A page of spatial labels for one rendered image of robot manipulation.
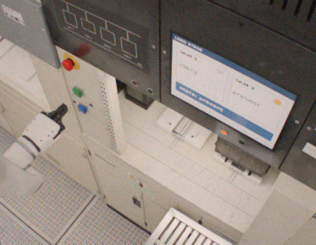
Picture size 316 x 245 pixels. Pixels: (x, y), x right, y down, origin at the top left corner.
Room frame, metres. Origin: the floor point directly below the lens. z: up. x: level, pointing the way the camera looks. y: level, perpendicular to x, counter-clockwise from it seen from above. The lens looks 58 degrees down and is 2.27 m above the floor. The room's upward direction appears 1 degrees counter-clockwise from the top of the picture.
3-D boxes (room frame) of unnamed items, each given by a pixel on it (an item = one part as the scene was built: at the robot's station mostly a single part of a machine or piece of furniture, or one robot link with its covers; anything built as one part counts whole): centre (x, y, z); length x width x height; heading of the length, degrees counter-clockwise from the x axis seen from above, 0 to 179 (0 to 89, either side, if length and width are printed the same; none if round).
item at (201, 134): (0.88, -0.14, 0.89); 0.22 x 0.21 x 0.04; 145
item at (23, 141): (0.59, 0.41, 1.20); 0.09 x 0.03 x 0.08; 54
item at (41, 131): (0.64, 0.38, 1.20); 0.11 x 0.10 x 0.07; 144
